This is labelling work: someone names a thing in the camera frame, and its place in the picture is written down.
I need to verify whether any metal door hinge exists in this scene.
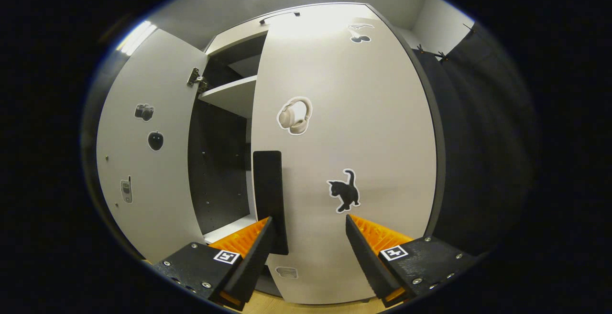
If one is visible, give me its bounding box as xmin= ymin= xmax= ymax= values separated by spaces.
xmin=187 ymin=67 xmax=209 ymax=93

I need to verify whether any white shoe cabinet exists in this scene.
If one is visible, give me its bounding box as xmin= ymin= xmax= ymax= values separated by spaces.
xmin=187 ymin=2 xmax=448 ymax=300

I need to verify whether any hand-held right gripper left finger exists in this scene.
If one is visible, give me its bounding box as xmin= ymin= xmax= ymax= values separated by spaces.
xmin=152 ymin=216 xmax=274 ymax=311

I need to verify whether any slim drawer handle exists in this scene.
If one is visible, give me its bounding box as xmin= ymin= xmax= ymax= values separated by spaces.
xmin=260 ymin=11 xmax=301 ymax=24

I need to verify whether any small ceiling light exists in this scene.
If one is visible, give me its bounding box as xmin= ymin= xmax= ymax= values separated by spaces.
xmin=116 ymin=20 xmax=157 ymax=56

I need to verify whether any cabinet door with camera sticker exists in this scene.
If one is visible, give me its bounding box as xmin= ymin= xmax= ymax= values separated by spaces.
xmin=96 ymin=28 xmax=208 ymax=263

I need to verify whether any black backdrop cloth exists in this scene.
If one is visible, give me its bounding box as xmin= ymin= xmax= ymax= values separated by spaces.
xmin=414 ymin=22 xmax=536 ymax=257

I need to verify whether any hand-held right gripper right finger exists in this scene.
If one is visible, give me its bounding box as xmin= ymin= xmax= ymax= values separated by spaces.
xmin=345 ymin=214 xmax=479 ymax=308

